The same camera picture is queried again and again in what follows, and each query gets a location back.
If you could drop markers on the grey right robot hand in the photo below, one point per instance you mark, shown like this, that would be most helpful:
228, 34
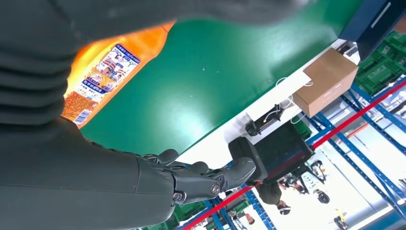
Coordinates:
79, 190

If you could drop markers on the white table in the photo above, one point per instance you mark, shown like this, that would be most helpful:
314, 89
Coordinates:
215, 149

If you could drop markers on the green table mat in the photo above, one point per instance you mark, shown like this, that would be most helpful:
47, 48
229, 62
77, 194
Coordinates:
206, 79

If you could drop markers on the person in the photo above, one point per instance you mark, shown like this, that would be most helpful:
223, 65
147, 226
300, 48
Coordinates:
269, 193

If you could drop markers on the black zip case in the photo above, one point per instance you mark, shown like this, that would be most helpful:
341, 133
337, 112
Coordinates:
279, 152

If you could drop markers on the brown cardboard box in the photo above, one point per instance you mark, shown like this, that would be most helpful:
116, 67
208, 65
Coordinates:
323, 82

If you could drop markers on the green crate stack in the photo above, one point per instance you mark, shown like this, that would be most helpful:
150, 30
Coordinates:
380, 73

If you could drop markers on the dark blue box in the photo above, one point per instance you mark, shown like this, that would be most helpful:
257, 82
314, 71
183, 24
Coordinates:
374, 22

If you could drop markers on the blue metal rack frame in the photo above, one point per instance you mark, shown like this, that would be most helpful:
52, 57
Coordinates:
364, 158
258, 209

